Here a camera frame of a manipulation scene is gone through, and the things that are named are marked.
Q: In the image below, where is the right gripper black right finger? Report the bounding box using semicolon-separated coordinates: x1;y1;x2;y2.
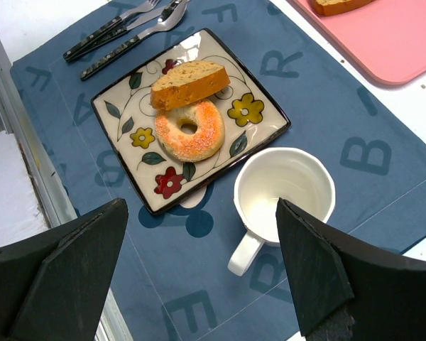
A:
276;199;426;340

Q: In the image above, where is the aluminium table front rail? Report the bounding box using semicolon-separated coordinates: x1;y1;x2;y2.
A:
0;10;134;341

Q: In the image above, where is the seeded bread slice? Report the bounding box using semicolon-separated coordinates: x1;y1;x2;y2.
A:
150;60;230;111
311;0;373;16

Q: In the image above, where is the pink plastic tray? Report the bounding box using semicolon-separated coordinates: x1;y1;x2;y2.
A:
295;1;426;85

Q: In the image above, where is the square floral ceramic plate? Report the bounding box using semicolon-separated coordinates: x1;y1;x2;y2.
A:
92;28;290;215

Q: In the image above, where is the knife with patterned handle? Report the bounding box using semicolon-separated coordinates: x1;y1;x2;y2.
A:
64;0;185;64

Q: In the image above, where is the fork with patterned handle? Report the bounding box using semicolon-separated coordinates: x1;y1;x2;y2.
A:
62;0;163;61

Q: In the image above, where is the white ceramic mug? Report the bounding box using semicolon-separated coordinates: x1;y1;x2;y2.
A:
228;147;336;276

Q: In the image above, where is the spoon with patterned handle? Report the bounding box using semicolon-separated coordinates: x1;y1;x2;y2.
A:
80;0;188;81

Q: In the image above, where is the orange sugared bagel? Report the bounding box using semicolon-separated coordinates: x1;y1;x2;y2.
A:
154;99;225;162

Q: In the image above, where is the blue lettered placemat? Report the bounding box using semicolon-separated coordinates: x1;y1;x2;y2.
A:
11;1;426;340

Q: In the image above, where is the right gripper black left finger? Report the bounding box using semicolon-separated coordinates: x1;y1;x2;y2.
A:
0;198;129;340

